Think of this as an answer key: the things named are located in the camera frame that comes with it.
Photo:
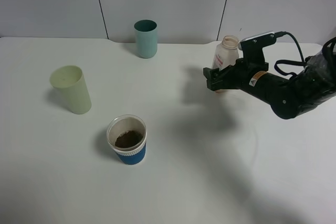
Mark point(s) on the clear cup with blue sleeve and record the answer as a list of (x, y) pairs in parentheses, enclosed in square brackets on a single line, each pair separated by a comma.
[(126, 135)]

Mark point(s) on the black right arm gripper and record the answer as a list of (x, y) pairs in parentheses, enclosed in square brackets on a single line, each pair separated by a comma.
[(240, 74)]

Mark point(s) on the teal plastic cup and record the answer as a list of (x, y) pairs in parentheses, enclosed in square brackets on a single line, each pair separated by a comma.
[(146, 38)]

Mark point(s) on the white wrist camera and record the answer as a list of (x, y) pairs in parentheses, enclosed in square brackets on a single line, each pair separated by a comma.
[(257, 41)]

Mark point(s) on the pale green plastic cup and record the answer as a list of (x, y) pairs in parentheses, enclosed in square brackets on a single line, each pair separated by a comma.
[(70, 83)]

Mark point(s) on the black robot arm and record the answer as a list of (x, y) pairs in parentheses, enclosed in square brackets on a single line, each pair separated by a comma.
[(288, 94)]

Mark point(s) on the clear plastic drink bottle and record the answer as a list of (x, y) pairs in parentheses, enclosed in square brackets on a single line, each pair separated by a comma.
[(226, 53)]

